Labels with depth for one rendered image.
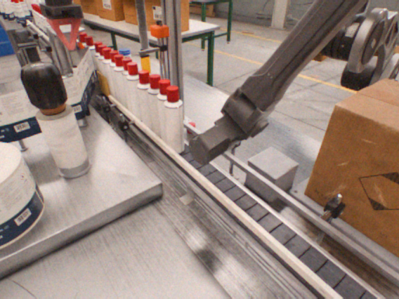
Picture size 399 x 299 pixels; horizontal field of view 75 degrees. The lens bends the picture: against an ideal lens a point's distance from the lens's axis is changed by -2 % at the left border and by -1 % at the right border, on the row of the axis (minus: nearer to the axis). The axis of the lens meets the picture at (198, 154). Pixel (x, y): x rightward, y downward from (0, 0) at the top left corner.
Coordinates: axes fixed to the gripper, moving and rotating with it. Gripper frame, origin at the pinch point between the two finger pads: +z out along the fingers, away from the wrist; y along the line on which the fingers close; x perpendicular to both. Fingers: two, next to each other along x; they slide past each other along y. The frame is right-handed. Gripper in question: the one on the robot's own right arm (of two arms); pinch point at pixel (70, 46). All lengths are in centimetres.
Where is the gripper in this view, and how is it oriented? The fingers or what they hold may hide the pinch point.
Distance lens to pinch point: 76.3
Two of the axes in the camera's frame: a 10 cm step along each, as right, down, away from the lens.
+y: 6.3, 4.7, -6.2
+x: 7.8, -3.7, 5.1
